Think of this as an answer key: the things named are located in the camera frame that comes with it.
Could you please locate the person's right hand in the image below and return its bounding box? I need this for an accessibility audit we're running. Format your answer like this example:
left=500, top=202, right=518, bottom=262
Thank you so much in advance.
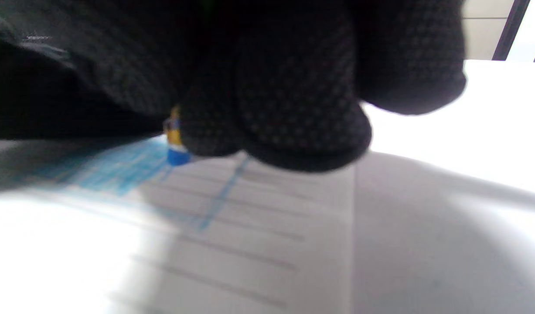
left=1, top=0, right=467, bottom=172

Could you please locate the person's left hand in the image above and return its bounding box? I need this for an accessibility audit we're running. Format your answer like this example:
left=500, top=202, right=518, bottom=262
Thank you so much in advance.
left=0, top=26, right=167, bottom=141

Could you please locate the white lined paper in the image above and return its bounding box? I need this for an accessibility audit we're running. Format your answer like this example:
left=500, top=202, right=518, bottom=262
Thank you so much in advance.
left=0, top=135, right=357, bottom=314

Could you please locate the beige door panel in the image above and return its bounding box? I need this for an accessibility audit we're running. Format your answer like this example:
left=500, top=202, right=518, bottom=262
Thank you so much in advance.
left=463, top=0, right=515, bottom=61

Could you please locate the black door frame post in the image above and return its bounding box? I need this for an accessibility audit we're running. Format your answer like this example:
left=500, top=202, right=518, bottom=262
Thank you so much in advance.
left=492, top=0, right=532, bottom=61

